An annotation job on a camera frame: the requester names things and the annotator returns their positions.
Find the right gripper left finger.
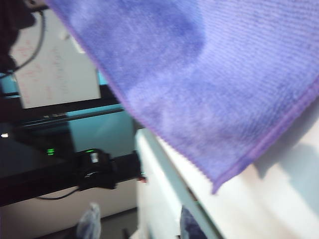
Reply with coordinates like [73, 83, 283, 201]
[77, 202, 102, 239]

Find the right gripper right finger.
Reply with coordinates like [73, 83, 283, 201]
[179, 207, 201, 239]

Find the purple microfiber cloth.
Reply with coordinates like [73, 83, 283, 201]
[44, 0, 319, 195]

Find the monitor with teal screen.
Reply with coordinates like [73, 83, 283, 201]
[0, 72, 140, 140]

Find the white sheet with red writing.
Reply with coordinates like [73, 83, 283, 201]
[11, 9, 102, 110]

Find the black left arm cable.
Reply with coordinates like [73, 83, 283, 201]
[36, 185, 82, 200]

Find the thin black cable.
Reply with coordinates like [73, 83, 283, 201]
[0, 4, 49, 78]

